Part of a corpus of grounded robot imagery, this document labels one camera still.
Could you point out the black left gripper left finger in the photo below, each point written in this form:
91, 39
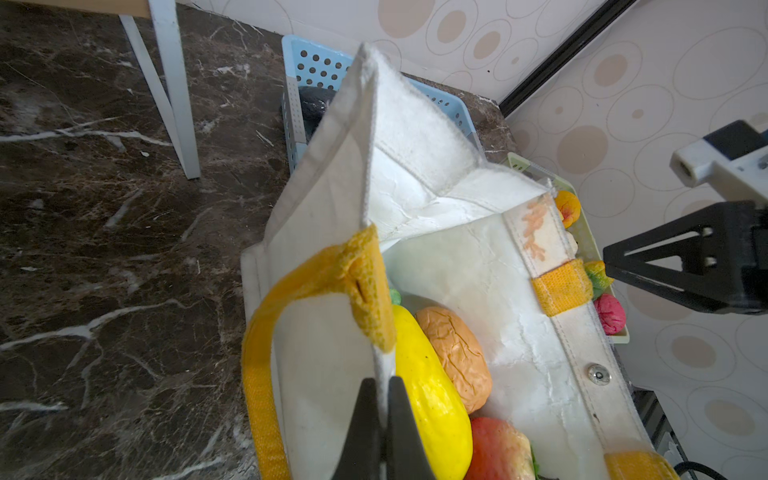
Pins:
360, 457

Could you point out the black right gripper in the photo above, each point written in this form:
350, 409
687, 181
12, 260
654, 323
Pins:
713, 260

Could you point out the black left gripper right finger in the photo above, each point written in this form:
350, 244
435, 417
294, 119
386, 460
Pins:
404, 455

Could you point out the yellow mango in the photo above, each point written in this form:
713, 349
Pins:
441, 418

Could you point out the red apple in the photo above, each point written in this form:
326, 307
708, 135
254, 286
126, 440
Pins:
500, 451

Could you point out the tan wrinkled potato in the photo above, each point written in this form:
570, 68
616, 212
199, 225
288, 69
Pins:
460, 354

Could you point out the green plastic basket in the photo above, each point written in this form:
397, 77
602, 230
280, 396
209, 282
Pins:
587, 246

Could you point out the green leafy vegetable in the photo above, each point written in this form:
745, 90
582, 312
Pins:
395, 297

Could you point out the white grocery bag yellow handles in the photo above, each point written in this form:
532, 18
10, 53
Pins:
390, 195

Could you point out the pink peach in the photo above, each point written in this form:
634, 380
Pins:
611, 314

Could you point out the dark eggplant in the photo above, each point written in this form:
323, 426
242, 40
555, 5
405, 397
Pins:
314, 102

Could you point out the white wooden two-tier shelf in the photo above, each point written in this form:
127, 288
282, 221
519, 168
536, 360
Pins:
170, 89

